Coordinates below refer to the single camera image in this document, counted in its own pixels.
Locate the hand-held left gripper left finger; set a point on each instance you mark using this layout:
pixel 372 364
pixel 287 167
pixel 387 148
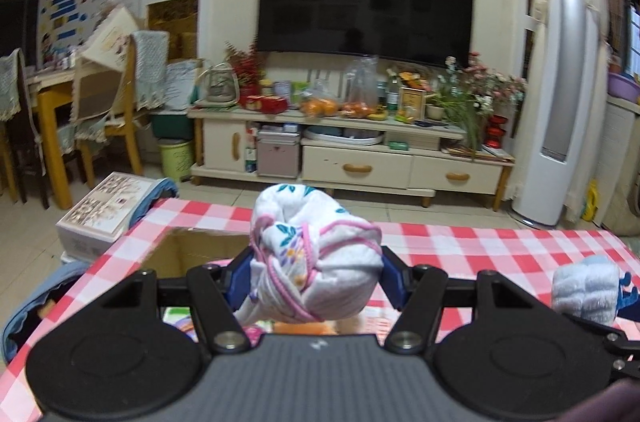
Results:
pixel 240 277

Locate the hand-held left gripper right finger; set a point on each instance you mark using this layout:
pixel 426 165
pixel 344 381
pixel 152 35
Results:
pixel 392 282

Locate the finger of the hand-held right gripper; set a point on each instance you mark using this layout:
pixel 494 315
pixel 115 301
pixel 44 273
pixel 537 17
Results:
pixel 625 352
pixel 629 297

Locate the light blue fuzzy sock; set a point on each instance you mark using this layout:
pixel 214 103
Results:
pixel 585 287

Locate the printed cardboard box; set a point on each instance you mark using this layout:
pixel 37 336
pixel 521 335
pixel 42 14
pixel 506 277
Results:
pixel 200 247

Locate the white floral cloth bundle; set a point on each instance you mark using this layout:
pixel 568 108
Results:
pixel 310 252

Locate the red white checked tablecloth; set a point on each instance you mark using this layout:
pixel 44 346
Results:
pixel 475 247

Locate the yellow bottle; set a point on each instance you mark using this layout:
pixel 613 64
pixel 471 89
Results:
pixel 591 202

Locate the cream television cabinet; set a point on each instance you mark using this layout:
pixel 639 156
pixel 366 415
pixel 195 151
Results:
pixel 360 167

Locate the pink storage box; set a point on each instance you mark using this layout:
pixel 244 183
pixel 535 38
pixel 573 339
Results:
pixel 278 158

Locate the light green waste bin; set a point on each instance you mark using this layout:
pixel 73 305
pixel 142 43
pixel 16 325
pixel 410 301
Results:
pixel 176 160

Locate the small green box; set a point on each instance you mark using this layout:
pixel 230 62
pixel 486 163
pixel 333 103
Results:
pixel 400 146

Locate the white printed carton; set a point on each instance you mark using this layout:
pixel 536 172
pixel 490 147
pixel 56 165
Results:
pixel 105 207

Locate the grey round tray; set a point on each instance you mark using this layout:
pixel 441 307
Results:
pixel 345 136

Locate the white covered counter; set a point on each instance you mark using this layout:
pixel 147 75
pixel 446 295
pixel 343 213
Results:
pixel 622 142

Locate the stack of books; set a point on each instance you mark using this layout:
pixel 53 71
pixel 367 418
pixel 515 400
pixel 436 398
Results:
pixel 480 154

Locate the dark green container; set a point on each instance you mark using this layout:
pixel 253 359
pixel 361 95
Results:
pixel 172 125

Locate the yellow bananas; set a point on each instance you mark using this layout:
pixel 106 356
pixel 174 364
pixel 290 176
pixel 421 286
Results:
pixel 377 116

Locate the red flat box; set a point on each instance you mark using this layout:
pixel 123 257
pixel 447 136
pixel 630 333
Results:
pixel 264 104

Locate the bag of oranges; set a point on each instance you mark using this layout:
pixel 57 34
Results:
pixel 320 108
pixel 359 110

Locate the potted green plant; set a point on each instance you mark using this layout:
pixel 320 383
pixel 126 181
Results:
pixel 452 115

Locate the red candle holder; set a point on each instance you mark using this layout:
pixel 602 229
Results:
pixel 496 132

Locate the green glass bottle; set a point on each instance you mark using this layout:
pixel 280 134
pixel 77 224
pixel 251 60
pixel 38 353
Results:
pixel 393 97

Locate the clear plastic bag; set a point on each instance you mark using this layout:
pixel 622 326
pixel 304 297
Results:
pixel 362 82

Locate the red berry decoration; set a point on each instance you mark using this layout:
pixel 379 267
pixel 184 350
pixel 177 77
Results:
pixel 245 70

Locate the purple plastic basin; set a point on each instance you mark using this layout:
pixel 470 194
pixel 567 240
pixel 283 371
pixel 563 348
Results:
pixel 624 88

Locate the pink white flower bouquet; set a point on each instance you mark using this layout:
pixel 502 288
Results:
pixel 490 82

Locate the white standing air conditioner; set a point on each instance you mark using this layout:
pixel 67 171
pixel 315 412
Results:
pixel 565 77

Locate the wooden chair with lace cover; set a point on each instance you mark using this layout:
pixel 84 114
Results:
pixel 150 62

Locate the wooden dining table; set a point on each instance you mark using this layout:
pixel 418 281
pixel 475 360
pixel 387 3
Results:
pixel 50 102

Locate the cream printed gift bag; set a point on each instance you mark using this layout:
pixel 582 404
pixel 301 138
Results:
pixel 112 37

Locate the dark chair with lace cover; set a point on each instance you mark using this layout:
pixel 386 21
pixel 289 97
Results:
pixel 15 87

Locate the wooden picture frame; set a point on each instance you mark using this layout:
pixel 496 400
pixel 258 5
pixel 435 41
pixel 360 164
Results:
pixel 412 105

